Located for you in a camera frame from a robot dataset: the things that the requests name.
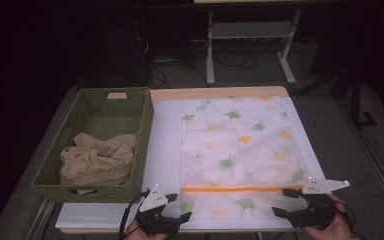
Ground metal floor rail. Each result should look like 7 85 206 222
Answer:
24 199 56 240
339 99 384 224

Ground white metal-frame table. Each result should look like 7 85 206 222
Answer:
193 0 331 86

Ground person's right hand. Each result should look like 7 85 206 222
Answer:
303 193 353 240

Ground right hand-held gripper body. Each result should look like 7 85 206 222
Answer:
289 177 351 230

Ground leaf-print mesh laundry bag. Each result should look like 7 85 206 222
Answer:
179 95 309 222

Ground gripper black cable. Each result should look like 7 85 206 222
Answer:
118 189 151 240
333 199 359 240

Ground green woven basket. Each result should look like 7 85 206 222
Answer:
29 86 155 204

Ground person's left hand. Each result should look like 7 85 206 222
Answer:
124 219 168 240

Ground white table mat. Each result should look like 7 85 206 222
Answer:
55 97 326 231

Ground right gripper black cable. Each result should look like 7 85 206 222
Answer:
333 199 359 240

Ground beige pants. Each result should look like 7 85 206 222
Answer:
58 132 138 195

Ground black metal stand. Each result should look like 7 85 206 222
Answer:
333 66 378 129

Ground black floor cables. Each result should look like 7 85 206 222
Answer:
148 49 258 89

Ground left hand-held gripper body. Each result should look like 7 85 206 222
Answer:
134 183 182 236

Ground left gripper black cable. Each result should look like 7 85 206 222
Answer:
118 189 151 240

